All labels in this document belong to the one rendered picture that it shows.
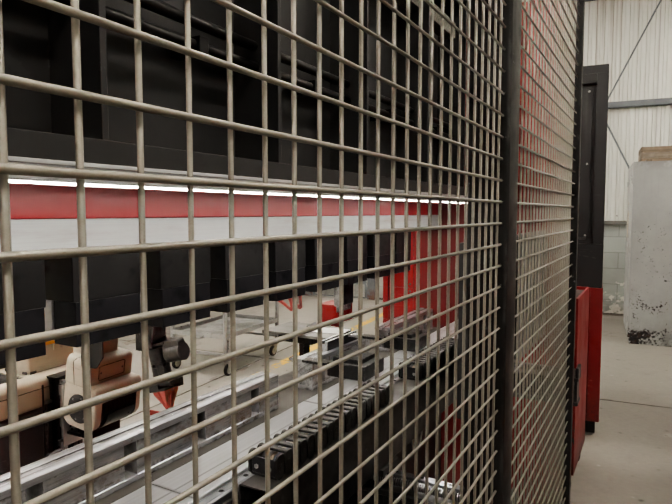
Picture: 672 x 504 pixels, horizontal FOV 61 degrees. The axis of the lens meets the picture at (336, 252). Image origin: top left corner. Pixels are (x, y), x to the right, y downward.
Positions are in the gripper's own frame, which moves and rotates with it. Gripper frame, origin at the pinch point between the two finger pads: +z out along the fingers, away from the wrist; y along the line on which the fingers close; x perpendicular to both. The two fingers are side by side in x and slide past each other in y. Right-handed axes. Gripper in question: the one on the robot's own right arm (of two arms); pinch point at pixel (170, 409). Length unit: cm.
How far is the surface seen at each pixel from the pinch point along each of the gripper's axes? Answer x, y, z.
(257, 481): -65, 74, -1
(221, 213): -28, 53, -49
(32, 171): -127, 113, -35
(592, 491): 170, 102, 106
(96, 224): -62, 49, -48
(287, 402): 1.1, 41.3, 2.7
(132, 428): -50, 35, -8
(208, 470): -63, 63, -3
